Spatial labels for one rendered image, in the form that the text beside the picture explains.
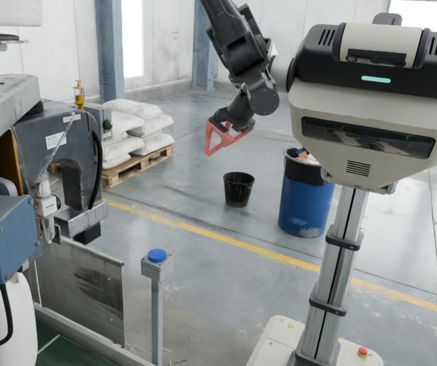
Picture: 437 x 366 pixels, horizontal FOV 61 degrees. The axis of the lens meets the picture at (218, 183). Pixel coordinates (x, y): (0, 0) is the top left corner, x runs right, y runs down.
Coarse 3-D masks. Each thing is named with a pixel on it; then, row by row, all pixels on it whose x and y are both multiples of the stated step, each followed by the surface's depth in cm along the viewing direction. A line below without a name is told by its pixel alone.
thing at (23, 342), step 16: (16, 272) 107; (16, 288) 114; (0, 304) 109; (16, 304) 114; (32, 304) 122; (0, 320) 111; (16, 320) 115; (32, 320) 122; (0, 336) 113; (16, 336) 116; (32, 336) 123; (0, 352) 115; (16, 352) 119; (32, 352) 125
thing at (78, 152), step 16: (48, 112) 85; (64, 112) 86; (80, 112) 89; (16, 128) 75; (32, 128) 78; (48, 128) 82; (64, 128) 86; (80, 128) 91; (96, 128) 95; (32, 144) 79; (64, 144) 87; (80, 144) 92; (96, 144) 97; (32, 160) 80; (64, 160) 94; (80, 160) 93; (96, 160) 98; (32, 176) 81; (64, 176) 98; (80, 176) 95; (64, 192) 100; (80, 192) 97; (80, 208) 99
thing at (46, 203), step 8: (40, 184) 78; (48, 184) 79; (40, 192) 78; (48, 192) 80; (40, 200) 79; (48, 200) 80; (40, 208) 79; (48, 208) 80; (56, 208) 82; (40, 216) 81; (48, 216) 81; (48, 240) 84
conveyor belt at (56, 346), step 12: (36, 324) 151; (48, 336) 145; (60, 336) 146; (48, 348) 140; (60, 348) 141; (72, 348) 141; (36, 360) 135; (48, 360) 135; (60, 360) 136; (72, 360) 136; (84, 360) 136; (96, 360) 137
